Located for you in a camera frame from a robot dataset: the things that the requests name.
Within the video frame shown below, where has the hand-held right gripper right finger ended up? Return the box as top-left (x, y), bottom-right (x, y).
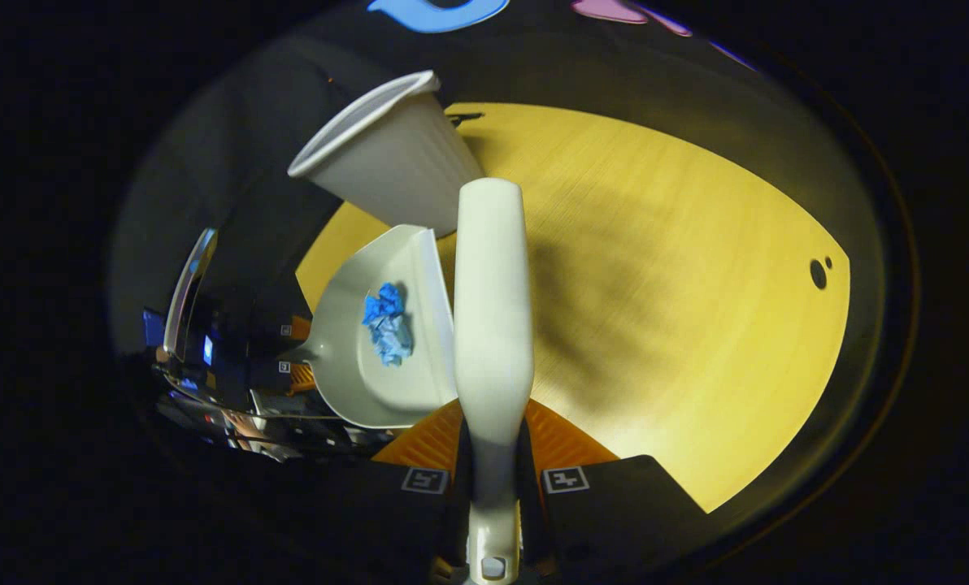
top-left (517, 398), bottom-right (709, 584)

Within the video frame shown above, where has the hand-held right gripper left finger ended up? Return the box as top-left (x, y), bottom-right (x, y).
top-left (289, 398), bottom-right (473, 585)

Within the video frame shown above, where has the white plastic dustpan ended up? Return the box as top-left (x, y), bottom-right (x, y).
top-left (280, 224), bottom-right (459, 429)

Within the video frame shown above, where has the light blue paper trash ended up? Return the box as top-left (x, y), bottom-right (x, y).
top-left (368, 313), bottom-right (414, 367)

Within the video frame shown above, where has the white ribbed garbage bin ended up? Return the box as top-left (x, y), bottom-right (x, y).
top-left (287, 70), bottom-right (485, 239)

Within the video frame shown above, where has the small white broom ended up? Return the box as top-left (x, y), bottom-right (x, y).
top-left (452, 177), bottom-right (536, 585)

